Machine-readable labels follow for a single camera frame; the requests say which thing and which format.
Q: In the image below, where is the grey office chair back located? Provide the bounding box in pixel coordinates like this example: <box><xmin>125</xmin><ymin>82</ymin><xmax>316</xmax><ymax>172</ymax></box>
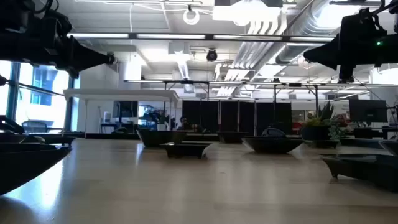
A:
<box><xmin>261</xmin><ymin>127</ymin><xmax>286</xmax><ymax>138</ymax></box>

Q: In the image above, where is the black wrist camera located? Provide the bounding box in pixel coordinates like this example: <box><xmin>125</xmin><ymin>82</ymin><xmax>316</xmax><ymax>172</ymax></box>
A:
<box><xmin>34</xmin><ymin>8</ymin><xmax>73</xmax><ymax>35</ymax></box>
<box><xmin>340</xmin><ymin>8</ymin><xmax>387</xmax><ymax>43</ymax></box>

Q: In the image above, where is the silver ventilation duct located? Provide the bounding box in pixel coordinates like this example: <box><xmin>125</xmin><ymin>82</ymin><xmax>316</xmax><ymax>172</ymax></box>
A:
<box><xmin>275</xmin><ymin>0</ymin><xmax>343</xmax><ymax>65</ymax></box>

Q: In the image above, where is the white wire rack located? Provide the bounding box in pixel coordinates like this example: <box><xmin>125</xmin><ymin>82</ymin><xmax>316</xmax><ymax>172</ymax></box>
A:
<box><xmin>63</xmin><ymin>88</ymin><xmax>180</xmax><ymax>141</ymax></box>

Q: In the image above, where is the black folding partition screen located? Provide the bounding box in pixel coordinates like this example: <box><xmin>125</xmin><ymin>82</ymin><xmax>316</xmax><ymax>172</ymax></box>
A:
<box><xmin>182</xmin><ymin>100</ymin><xmax>292</xmax><ymax>136</ymax></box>

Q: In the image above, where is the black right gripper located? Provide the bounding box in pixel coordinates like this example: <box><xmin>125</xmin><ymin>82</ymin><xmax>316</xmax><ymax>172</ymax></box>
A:
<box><xmin>303</xmin><ymin>34</ymin><xmax>391</xmax><ymax>77</ymax></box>

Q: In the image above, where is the black rectangular footed plate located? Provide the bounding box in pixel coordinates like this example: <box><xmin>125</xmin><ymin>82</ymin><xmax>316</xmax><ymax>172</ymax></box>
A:
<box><xmin>320</xmin><ymin>154</ymin><xmax>398</xmax><ymax>191</ymax></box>

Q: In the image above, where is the dark office desk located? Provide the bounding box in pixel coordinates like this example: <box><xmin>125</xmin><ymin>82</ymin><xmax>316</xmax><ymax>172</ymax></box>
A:
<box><xmin>353</xmin><ymin>126</ymin><xmax>398</xmax><ymax>140</ymax></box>

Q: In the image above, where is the black table edge rail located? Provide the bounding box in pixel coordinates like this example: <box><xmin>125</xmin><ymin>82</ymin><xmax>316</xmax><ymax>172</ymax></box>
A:
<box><xmin>0</xmin><ymin>132</ymin><xmax>398</xmax><ymax>151</ymax></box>

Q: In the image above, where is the small black square footed plate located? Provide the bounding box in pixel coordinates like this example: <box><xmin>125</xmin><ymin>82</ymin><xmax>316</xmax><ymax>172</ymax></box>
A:
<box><xmin>160</xmin><ymin>141</ymin><xmax>213</xmax><ymax>160</ymax></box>

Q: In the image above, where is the large black boat-shaped plate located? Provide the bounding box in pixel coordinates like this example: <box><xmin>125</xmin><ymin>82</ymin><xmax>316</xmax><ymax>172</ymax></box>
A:
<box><xmin>0</xmin><ymin>142</ymin><xmax>73</xmax><ymax>196</ymax></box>

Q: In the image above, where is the dark background monitor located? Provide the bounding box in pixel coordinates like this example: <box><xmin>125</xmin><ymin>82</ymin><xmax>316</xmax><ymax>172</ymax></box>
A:
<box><xmin>112</xmin><ymin>101</ymin><xmax>139</xmax><ymax>118</ymax></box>

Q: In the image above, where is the small black rectangular dish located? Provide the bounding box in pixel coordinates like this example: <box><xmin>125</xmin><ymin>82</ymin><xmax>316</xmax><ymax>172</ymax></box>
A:
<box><xmin>216</xmin><ymin>131</ymin><xmax>249</xmax><ymax>144</ymax></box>

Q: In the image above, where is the white ring light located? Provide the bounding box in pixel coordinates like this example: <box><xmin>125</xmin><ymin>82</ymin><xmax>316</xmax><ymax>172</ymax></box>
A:
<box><xmin>182</xmin><ymin>8</ymin><xmax>201</xmax><ymax>26</ymax></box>

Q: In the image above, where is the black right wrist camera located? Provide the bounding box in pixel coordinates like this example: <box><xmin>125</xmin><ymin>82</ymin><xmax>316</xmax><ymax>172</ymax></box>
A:
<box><xmin>340</xmin><ymin>8</ymin><xmax>387</xmax><ymax>43</ymax></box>

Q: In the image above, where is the potted succulent plant black pot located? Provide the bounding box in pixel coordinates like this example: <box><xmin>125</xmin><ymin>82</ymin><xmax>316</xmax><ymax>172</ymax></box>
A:
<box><xmin>300</xmin><ymin>101</ymin><xmax>343</xmax><ymax>142</ymax></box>

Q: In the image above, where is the person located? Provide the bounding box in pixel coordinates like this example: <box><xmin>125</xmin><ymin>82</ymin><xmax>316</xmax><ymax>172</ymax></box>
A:
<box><xmin>177</xmin><ymin>116</ymin><xmax>200</xmax><ymax>131</ymax></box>

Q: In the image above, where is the black round shallow plate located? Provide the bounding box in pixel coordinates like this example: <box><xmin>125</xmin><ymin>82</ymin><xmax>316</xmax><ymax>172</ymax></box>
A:
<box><xmin>241</xmin><ymin>136</ymin><xmax>305</xmax><ymax>154</ymax></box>

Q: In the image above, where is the mesh office chair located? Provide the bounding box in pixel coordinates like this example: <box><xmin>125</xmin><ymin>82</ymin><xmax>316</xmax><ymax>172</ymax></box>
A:
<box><xmin>21</xmin><ymin>120</ymin><xmax>48</xmax><ymax>134</ymax></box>

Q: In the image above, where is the black computer monitor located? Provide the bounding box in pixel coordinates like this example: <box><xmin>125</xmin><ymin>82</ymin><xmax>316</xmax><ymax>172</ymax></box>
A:
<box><xmin>348</xmin><ymin>99</ymin><xmax>388</xmax><ymax>123</ymax></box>

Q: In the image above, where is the black deep bowl plate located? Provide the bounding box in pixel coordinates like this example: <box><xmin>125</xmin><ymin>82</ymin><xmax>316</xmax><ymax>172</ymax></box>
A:
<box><xmin>136</xmin><ymin>129</ymin><xmax>187</xmax><ymax>148</ymax></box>

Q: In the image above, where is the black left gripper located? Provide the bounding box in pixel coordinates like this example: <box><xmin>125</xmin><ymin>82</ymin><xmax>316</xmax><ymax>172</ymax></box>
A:
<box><xmin>39</xmin><ymin>32</ymin><xmax>113</xmax><ymax>79</ymax></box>

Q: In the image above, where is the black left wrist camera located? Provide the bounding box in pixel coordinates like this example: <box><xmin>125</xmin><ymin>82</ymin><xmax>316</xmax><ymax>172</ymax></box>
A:
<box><xmin>34</xmin><ymin>8</ymin><xmax>73</xmax><ymax>35</ymax></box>

